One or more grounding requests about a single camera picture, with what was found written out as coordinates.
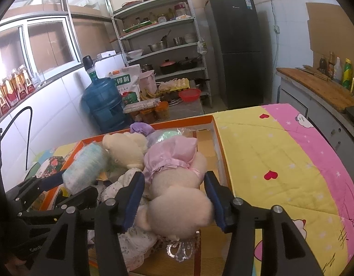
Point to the pink plastic bucket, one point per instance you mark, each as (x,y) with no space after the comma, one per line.
(147,81)

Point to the green condiment bottle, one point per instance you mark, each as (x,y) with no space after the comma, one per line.
(347,74)

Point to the grey kitchen counter cabinet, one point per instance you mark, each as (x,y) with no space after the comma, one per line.
(334,126)

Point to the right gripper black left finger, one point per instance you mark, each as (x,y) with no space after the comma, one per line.
(113,217)

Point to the green sponge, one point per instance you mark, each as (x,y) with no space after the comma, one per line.
(164,134)

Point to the red plastic basket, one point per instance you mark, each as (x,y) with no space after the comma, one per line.
(189,95)

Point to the blue water jug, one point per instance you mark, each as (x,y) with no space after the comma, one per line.
(104,102)

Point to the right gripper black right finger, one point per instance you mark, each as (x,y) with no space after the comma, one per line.
(239,219)

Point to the colourful cartoon bed sheet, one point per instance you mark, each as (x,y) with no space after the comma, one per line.
(271,155)

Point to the black wok pan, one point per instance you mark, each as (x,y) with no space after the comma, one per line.
(188,63)

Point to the dark sauce bottle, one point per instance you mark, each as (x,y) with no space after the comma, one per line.
(323,66)

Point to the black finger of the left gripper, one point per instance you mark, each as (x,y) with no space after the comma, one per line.
(29,190)
(85,199)

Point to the egg tray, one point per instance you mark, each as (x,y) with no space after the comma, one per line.
(177,84)

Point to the white green rice bag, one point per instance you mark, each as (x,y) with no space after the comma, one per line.
(127,83)

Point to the brown cardboard sheet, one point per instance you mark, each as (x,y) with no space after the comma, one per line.
(330,30)

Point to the black refrigerator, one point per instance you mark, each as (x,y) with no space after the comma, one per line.
(236,39)

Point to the white bowl on shelf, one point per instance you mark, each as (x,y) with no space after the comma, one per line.
(134,54)

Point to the bananas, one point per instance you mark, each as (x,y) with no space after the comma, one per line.
(145,94)

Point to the jars with orange contents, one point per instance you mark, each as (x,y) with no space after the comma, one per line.
(152,115)

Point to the white metal shelf rack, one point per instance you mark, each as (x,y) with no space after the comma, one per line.
(164,29)

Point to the red lidded pot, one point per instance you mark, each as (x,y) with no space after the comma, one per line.
(168,67)

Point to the black water pump dispenser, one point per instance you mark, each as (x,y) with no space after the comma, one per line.
(88,62)

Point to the pink dress teddy bear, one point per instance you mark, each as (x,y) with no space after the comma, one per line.
(174,169)

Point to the purple dress teddy bear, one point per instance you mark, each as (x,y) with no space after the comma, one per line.
(126,149)

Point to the floral tissue pack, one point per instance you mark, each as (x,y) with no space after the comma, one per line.
(48,167)

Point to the white condiment bottle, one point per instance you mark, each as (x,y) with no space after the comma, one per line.
(337,71)

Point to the sliding glass window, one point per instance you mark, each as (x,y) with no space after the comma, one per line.
(44,46)

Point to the green gardenia tissue pack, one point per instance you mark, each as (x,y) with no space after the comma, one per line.
(88,163)

